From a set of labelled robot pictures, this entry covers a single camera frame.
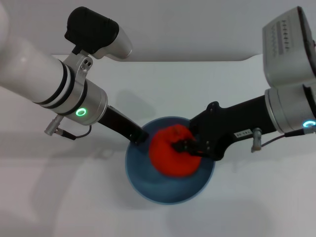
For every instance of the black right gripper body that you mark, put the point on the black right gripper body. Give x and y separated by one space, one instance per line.
229 126

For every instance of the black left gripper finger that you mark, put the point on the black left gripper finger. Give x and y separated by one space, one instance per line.
140 137

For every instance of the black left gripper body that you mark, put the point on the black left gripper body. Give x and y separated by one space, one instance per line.
118 123

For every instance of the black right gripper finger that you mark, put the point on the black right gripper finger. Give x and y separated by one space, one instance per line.
187 148

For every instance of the orange fruit with stem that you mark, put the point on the orange fruit with stem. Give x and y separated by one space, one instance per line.
165 155

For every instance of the blue ceramic bowl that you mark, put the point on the blue ceramic bowl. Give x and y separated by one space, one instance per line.
168 190

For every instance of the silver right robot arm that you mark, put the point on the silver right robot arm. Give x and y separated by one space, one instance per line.
293 108

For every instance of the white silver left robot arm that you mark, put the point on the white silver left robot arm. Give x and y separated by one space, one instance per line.
44 79

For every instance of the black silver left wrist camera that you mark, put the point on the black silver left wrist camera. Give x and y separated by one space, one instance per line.
98 34

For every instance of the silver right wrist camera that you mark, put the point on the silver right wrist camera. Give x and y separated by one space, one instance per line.
288 47

